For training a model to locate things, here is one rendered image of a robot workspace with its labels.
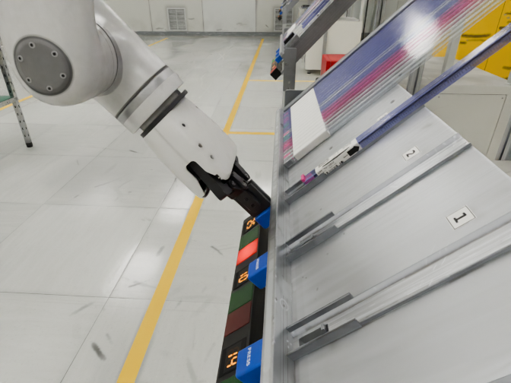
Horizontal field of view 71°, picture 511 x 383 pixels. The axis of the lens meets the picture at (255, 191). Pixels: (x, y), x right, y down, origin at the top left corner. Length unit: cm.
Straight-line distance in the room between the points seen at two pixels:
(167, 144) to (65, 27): 14
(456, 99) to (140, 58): 149
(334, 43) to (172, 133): 451
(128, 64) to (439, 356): 36
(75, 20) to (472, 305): 34
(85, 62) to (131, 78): 7
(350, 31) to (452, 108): 325
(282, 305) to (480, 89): 155
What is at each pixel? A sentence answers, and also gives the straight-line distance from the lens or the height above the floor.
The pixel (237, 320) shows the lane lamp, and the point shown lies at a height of 66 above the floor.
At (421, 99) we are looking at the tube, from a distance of 44.
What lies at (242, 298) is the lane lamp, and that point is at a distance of 41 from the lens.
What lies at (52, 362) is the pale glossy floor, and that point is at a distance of 132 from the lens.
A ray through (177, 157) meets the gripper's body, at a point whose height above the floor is 80.
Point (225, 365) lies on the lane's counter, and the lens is 37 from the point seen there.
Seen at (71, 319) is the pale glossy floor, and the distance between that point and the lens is 141.
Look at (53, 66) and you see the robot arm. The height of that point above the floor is 90.
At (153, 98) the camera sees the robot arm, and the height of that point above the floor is 86.
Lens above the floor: 96
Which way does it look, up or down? 29 degrees down
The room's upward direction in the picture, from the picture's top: straight up
